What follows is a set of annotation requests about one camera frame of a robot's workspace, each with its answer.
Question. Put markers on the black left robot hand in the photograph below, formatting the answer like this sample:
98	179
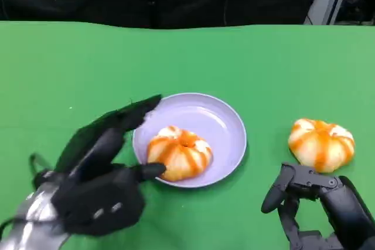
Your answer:
99	179

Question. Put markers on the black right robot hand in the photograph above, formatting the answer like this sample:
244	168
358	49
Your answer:
331	200

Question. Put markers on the orange and white bread roll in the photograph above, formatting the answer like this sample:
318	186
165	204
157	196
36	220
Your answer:
320	144
181	153

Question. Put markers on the lilac plate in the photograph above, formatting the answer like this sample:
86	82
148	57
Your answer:
205	115

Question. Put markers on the green table cloth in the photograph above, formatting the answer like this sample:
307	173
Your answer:
187	65

